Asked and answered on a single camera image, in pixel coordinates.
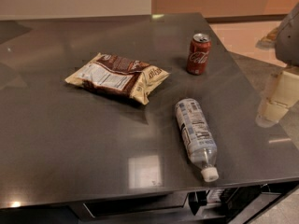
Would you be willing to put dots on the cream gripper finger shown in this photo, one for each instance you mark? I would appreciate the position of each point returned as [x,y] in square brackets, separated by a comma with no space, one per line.
[269,114]

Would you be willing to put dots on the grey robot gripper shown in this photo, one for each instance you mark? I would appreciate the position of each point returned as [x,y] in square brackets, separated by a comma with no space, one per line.
[289,42]

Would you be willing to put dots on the clear blue-label plastic bottle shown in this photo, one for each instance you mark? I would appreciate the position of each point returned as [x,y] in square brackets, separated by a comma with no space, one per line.
[197,138]

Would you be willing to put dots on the red cola can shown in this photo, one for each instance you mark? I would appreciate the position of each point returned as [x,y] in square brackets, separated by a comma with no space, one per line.
[198,54]

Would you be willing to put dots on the brown and cream snack bag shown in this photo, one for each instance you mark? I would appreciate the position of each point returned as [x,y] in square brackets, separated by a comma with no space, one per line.
[116,75]

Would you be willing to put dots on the dark table under-frame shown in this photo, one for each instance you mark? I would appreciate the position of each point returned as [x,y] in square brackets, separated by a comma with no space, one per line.
[240,205]

